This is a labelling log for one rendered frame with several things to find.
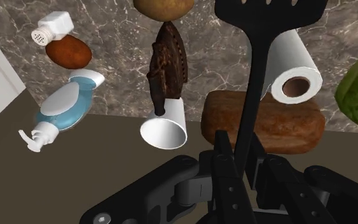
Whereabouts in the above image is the white paper towel roll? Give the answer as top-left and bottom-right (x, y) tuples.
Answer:
(247, 29), (323, 105)

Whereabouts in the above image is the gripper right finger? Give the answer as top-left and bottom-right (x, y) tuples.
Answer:
(246, 132), (358, 224)

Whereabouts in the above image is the rusty old flat iron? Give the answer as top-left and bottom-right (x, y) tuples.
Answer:
(146, 20), (189, 117)

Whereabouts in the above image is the brown bread loaf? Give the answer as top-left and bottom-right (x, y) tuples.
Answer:
(200, 90), (326, 155)

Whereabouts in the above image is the blue soap pump bottle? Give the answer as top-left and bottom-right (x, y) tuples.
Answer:
(18, 69), (106, 153)

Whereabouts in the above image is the black slotted spatula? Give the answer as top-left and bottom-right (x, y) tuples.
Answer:
(214, 0), (329, 178)

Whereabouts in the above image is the reddish brown egg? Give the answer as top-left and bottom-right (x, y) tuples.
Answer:
(45, 34), (93, 70)

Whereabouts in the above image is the white salt shaker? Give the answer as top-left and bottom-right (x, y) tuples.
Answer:
(31, 11), (75, 47)

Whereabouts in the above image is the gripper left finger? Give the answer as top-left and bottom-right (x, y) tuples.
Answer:
(79, 130), (258, 224)

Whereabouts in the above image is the white cup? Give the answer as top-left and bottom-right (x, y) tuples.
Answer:
(139, 97), (188, 150)

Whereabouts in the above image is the tan potato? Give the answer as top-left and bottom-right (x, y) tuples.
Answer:
(133, 0), (195, 22)

